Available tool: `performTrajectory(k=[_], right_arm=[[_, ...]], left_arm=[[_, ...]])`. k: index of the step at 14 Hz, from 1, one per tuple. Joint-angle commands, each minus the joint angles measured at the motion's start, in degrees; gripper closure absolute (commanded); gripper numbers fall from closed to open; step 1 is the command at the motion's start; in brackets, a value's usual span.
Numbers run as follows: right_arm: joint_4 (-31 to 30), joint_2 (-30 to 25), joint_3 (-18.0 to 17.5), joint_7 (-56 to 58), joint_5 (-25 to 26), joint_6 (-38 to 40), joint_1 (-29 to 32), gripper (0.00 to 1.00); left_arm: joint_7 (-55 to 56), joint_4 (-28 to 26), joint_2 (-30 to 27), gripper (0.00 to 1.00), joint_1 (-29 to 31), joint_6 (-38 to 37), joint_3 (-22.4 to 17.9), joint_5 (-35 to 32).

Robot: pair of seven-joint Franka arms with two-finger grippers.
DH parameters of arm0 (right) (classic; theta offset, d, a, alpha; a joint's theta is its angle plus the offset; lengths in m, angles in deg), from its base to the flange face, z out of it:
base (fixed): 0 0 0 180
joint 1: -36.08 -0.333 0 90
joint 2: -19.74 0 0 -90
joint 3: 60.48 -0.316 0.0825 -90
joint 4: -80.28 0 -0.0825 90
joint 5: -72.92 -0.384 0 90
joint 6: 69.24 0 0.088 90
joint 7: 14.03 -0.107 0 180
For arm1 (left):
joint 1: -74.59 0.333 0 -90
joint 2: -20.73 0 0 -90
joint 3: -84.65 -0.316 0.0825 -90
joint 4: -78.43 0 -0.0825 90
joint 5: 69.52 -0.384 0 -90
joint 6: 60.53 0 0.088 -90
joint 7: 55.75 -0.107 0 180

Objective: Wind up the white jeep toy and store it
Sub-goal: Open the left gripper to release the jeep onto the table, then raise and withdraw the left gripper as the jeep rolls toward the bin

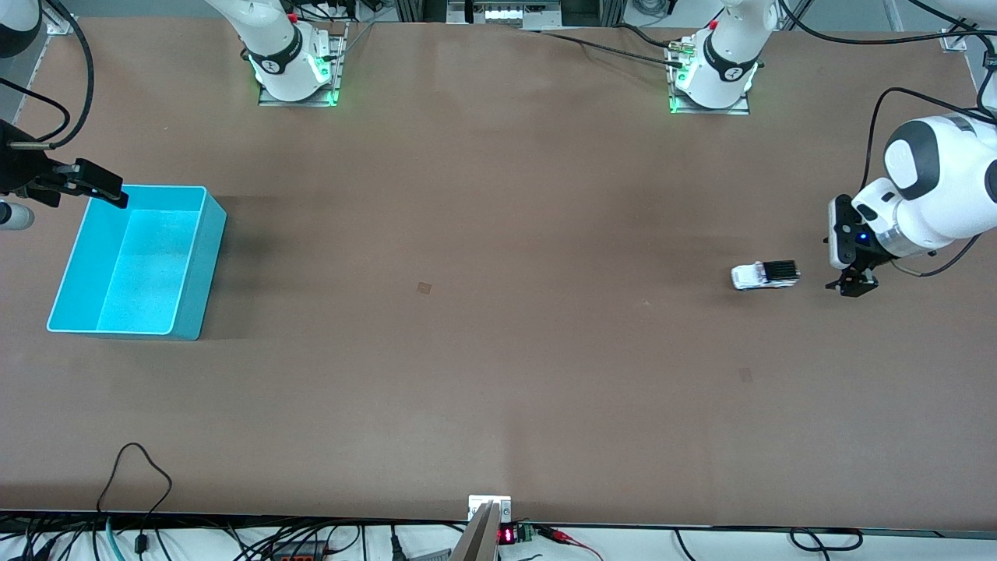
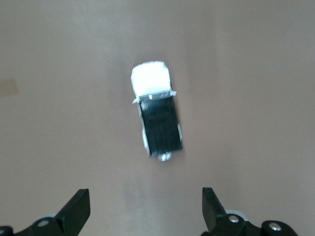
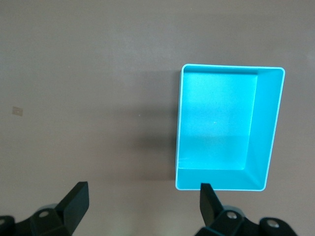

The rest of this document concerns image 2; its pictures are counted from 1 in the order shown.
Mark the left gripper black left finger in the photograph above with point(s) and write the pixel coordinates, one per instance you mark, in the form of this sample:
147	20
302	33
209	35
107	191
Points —
69	216

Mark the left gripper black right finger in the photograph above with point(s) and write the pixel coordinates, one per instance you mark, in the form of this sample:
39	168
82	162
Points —
216	221

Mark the brown tape patch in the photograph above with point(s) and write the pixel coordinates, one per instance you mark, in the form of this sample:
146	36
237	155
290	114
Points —
8	86

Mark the white jeep toy black roof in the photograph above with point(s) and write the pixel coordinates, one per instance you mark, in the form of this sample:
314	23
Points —
157	123

